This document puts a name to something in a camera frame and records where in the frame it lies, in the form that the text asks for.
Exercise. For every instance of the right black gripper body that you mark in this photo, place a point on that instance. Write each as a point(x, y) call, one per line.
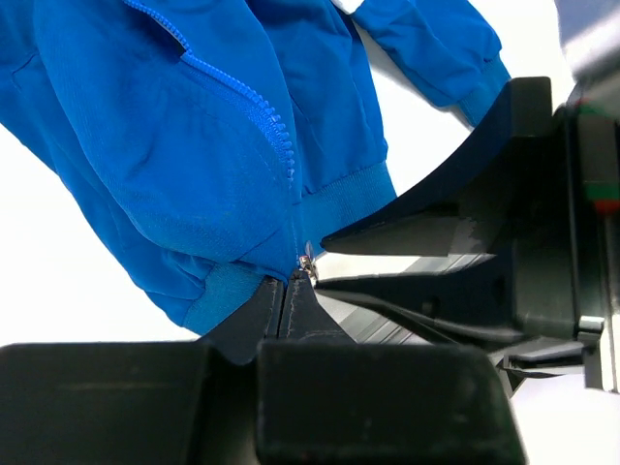
point(566, 268)

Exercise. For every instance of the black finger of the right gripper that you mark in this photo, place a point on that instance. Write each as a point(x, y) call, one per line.
point(475, 302)
point(462, 205)

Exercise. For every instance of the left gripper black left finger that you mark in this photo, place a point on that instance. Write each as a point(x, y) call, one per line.
point(190, 402)

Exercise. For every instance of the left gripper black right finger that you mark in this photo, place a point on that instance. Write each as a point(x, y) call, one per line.
point(325, 399)

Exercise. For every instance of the blue white red jacket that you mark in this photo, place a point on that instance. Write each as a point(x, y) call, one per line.
point(212, 144)

